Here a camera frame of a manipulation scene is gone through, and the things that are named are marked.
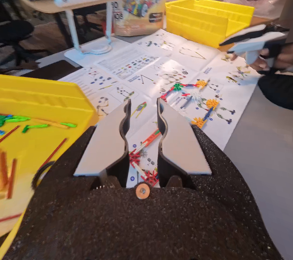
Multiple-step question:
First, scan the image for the yellow plastic bin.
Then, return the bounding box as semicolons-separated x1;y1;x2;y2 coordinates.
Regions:
0;75;99;242
165;0;239;48
195;0;255;26

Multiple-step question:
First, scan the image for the person's right hand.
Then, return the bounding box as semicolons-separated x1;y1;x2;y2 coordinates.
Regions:
251;54;293;76

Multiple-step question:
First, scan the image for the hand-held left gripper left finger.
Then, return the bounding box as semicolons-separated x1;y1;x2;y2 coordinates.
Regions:
74;99;132;188

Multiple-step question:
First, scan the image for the black toy tyre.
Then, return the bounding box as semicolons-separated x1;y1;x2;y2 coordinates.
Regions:
31;161;56;190

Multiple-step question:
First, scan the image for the white round disc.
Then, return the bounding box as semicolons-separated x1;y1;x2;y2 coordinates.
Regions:
64;36;131;66

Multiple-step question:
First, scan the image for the flat dark device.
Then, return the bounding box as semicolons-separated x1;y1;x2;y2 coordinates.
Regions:
23;60;82;80

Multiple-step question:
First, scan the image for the construction toy box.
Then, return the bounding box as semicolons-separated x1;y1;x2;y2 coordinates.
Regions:
112;0;172;37

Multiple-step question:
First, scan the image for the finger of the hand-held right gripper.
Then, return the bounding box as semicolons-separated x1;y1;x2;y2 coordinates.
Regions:
227;32;287;66
220;24;286;47

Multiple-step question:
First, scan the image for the black office chair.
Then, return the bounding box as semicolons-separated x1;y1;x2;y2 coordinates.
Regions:
0;13;35;66

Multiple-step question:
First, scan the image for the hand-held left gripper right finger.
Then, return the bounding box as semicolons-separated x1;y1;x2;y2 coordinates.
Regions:
157;98;212;187

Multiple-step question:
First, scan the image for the toy building instruction sheet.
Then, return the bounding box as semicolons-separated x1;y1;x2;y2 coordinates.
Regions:
60;29;262;188

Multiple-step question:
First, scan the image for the pile of toy rods and connectors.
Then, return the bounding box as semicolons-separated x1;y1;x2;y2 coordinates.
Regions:
0;114;78;199

